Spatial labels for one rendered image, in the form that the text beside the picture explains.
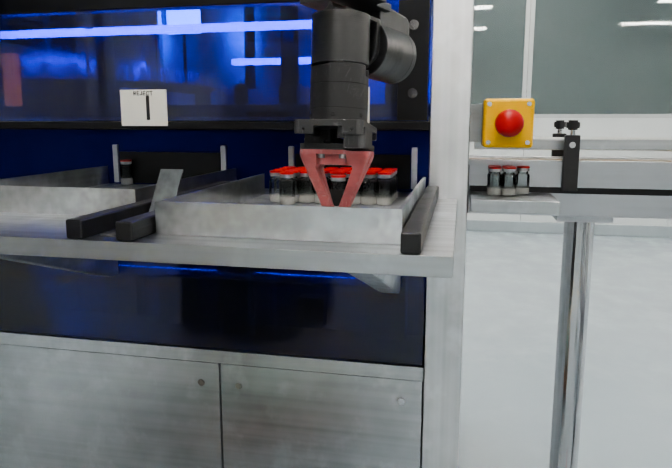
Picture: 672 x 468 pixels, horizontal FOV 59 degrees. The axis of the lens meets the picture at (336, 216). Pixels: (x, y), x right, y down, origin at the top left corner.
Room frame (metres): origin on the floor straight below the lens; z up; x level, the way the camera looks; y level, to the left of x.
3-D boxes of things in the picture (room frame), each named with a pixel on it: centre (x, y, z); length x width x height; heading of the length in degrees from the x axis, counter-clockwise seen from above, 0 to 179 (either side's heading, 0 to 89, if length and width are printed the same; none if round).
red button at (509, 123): (0.87, -0.25, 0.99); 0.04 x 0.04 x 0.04; 78
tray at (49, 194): (0.92, 0.34, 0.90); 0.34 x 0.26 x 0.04; 168
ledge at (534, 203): (0.95, -0.28, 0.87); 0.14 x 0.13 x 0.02; 168
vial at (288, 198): (0.83, 0.07, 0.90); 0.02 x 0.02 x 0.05
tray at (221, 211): (0.76, 0.03, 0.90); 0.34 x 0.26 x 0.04; 168
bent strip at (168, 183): (0.67, 0.22, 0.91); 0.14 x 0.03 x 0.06; 168
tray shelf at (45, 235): (0.82, 0.19, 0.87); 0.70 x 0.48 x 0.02; 78
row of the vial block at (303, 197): (0.84, 0.01, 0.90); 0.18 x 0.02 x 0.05; 78
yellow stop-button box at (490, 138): (0.92, -0.26, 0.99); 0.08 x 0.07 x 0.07; 168
